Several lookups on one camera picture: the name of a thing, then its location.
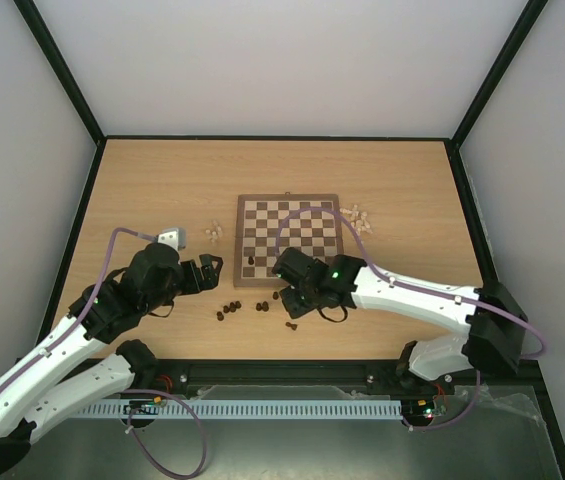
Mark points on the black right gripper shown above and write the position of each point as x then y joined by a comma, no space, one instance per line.
298,299

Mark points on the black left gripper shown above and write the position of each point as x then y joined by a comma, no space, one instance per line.
211,277

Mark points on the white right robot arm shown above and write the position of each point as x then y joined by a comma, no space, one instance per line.
422,305

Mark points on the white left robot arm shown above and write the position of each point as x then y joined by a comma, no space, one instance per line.
41,389

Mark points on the dark chess pieces left cluster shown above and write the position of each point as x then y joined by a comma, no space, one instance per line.
226,309

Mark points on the light chess pieces left pile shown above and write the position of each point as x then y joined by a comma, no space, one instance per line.
214,232

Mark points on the light chess pieces pile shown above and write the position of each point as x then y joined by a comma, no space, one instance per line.
214,232
358,218

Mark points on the wooden chess board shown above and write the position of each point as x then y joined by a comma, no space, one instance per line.
267,224

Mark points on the dark chess pieces middle cluster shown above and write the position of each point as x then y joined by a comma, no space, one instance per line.
262,306

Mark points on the light chess pieces right pile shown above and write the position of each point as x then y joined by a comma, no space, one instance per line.
358,218

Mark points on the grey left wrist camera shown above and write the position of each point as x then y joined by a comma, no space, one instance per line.
175,237

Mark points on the black enclosure frame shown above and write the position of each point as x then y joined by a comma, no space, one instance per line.
529,371

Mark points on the light blue cable duct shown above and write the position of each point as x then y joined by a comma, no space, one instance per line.
119,409

